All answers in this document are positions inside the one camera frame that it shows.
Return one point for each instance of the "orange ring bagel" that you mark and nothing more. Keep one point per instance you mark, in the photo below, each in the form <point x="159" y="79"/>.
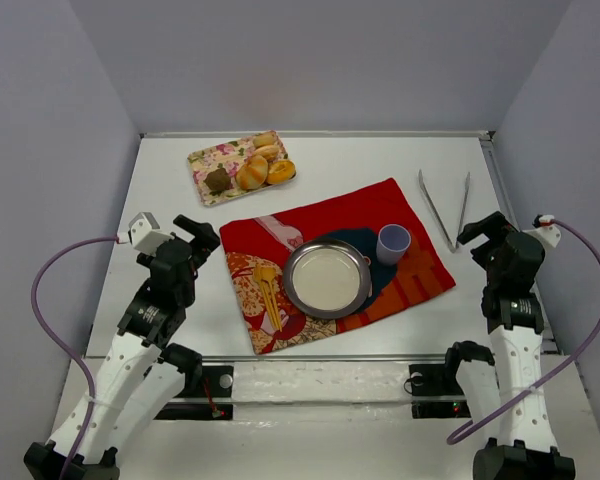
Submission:
<point x="280" y="172"/>

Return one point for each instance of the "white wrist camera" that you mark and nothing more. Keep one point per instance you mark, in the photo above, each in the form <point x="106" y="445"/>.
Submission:
<point x="545" y="231"/>
<point x="143" y="233"/>

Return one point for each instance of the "striped twisted bread roll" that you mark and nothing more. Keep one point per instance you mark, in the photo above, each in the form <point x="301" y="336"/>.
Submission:
<point x="253" y="173"/>

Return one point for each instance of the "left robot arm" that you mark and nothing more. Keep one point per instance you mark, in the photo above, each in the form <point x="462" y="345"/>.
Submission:
<point x="143" y="369"/>

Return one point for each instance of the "round metal plate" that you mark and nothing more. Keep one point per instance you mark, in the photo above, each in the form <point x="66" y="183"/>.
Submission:
<point x="327" y="279"/>

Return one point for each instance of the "metal tongs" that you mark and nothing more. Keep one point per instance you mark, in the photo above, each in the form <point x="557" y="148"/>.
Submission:
<point x="448" y="210"/>

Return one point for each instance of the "pale round bun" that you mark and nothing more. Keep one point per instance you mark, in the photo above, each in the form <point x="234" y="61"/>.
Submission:
<point x="264" y="139"/>

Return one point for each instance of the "brown chocolate bread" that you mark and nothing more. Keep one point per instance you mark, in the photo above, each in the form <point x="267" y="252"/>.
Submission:
<point x="218" y="181"/>

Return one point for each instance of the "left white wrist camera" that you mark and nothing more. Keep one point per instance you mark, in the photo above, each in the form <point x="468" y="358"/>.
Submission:
<point x="143" y="233"/>

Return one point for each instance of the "flat tan bun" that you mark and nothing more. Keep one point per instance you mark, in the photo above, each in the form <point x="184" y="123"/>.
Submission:
<point x="269" y="152"/>

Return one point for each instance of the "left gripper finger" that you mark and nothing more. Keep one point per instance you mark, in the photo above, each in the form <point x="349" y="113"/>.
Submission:
<point x="199" y="256"/>
<point x="203" y="233"/>

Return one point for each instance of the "lavender plastic cup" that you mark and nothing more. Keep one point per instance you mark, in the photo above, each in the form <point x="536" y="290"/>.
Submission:
<point x="393" y="241"/>

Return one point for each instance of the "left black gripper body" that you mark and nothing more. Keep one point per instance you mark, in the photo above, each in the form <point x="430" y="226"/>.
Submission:
<point x="195" y="238"/>

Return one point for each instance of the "yellow plastic fork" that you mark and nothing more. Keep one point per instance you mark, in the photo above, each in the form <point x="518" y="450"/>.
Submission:
<point x="265" y="277"/>

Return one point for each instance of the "floral serving tray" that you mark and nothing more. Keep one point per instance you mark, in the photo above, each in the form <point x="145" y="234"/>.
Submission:
<point x="240" y="167"/>

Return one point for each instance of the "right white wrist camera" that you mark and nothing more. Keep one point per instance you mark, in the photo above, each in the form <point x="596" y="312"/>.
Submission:
<point x="545" y="231"/>

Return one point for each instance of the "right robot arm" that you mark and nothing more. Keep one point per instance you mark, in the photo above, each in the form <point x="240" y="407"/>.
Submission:
<point x="498" y="381"/>

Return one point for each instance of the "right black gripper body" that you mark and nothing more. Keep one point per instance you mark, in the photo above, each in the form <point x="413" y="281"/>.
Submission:
<point x="487" y="239"/>

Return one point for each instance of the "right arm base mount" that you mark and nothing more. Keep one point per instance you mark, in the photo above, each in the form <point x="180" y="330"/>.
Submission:
<point x="434" y="394"/>

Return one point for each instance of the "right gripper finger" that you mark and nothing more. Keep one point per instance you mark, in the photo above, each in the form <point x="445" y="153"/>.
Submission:
<point x="467" y="234"/>
<point x="494" y="224"/>

